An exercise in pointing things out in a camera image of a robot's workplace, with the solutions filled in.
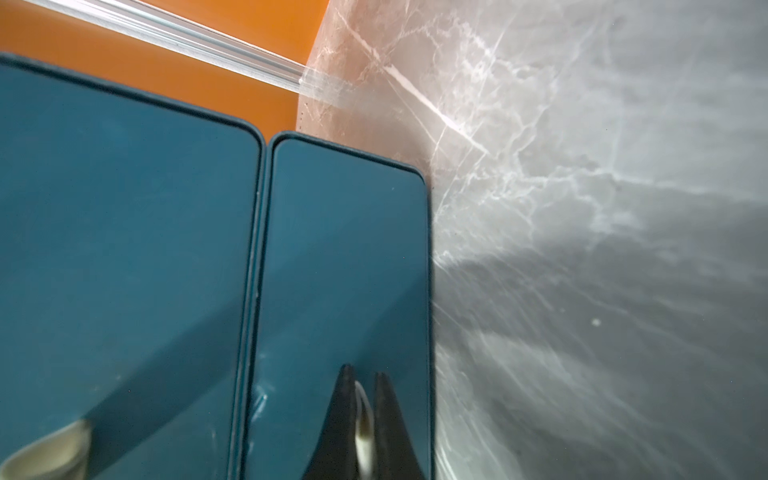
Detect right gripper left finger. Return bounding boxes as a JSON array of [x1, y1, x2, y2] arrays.
[[302, 364, 358, 480]]

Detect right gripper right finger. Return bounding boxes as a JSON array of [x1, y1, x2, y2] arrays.
[[374, 372, 426, 480]]

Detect teal bottom drawer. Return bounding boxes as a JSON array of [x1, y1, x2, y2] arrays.
[[243, 132, 434, 479]]

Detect teal drawer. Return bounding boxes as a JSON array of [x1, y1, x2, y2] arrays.
[[1, 53, 264, 479], [243, 132, 434, 479]]

